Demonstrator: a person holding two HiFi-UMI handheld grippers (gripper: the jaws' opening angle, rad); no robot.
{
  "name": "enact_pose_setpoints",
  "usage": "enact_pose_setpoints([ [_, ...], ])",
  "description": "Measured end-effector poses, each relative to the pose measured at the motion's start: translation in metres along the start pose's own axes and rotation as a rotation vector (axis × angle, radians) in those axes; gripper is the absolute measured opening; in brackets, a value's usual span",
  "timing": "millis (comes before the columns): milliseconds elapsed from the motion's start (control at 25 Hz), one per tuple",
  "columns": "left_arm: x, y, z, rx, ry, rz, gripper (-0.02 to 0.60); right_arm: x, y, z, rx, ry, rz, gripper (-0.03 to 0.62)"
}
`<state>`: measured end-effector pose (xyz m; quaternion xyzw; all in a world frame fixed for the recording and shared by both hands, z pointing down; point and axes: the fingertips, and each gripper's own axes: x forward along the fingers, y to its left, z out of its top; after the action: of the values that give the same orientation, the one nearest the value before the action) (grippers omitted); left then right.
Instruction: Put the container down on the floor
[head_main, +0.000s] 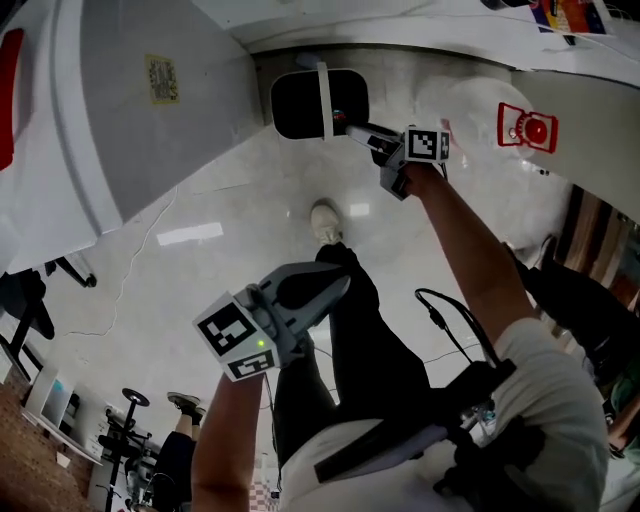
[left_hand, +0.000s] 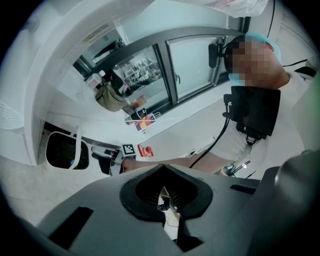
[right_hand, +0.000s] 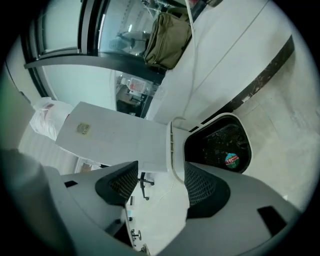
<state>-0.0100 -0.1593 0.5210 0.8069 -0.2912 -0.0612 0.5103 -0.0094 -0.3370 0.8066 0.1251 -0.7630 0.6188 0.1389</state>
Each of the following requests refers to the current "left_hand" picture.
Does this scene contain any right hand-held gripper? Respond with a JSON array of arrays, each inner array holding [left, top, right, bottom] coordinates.
[[91, 143, 137, 176]]

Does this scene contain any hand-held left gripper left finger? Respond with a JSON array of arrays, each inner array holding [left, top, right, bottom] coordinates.
[[37, 164, 185, 256]]

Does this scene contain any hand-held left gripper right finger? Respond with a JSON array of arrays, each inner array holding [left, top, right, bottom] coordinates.
[[161, 164, 288, 256]]

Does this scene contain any white bin with handle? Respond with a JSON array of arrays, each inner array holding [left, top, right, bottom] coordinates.
[[45, 127, 90, 171]]

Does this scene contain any person's right forearm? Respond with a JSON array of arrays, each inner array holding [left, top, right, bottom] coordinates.
[[122, 152, 227, 177]]

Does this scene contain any clear water jug red cap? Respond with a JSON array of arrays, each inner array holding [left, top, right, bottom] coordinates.
[[136, 143, 155, 158]]

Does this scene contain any black drinking bottle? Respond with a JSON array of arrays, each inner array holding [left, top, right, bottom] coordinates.
[[124, 108, 149, 126]]

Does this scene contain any olive green bag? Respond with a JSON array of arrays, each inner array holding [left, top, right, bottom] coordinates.
[[95, 81, 130, 112]]

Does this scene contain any orange box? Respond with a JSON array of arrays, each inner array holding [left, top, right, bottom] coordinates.
[[129, 95, 148, 111]]

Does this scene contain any pink box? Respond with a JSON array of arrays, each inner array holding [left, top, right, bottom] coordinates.
[[85, 73, 102, 90]]

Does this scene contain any black chest pack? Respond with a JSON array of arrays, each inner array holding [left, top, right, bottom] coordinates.
[[223, 85, 281, 146]]

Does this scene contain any person's white shirt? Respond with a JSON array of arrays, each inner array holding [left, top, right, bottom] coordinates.
[[199, 72, 312, 176]]

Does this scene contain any teal face mask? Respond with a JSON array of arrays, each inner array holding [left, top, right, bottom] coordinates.
[[228, 72, 247, 86]]

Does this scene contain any person's head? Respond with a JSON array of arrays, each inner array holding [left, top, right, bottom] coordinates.
[[223, 30, 291, 90]]

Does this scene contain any teal hair cap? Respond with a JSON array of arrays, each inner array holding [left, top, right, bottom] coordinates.
[[244, 30, 282, 62]]

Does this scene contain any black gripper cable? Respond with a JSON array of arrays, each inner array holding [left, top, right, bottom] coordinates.
[[188, 117, 231, 169]]

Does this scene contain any dark window frame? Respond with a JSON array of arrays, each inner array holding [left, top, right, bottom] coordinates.
[[73, 26, 247, 111]]

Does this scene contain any black head camera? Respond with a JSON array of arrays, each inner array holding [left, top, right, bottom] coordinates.
[[208, 36, 227, 69]]

